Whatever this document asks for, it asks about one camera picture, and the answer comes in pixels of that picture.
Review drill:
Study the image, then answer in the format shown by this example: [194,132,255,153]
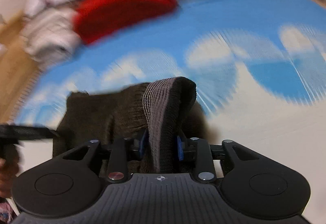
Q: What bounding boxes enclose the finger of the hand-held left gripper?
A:
[0,124,61,142]

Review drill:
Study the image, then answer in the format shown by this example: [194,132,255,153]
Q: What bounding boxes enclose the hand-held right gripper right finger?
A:
[175,134,261,184]

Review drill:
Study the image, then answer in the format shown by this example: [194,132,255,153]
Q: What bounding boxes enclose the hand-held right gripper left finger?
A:
[62,129,148,184]

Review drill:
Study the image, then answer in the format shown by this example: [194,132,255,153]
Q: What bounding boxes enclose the dark brown pants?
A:
[52,76,212,176]

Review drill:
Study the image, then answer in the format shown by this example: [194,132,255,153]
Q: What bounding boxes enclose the person's left hand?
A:
[0,158,20,198]

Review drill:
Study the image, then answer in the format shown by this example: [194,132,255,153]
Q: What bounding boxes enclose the pink patterned cloth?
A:
[0,201,14,224]

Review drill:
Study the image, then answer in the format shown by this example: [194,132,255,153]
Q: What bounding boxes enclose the white folded cloth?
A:
[24,9,82,64]

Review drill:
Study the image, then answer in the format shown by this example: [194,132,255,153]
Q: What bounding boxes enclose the red folded cloth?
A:
[73,0,179,45]

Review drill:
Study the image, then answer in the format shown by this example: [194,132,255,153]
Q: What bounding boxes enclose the blue white printed bed sheet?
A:
[10,0,326,214]

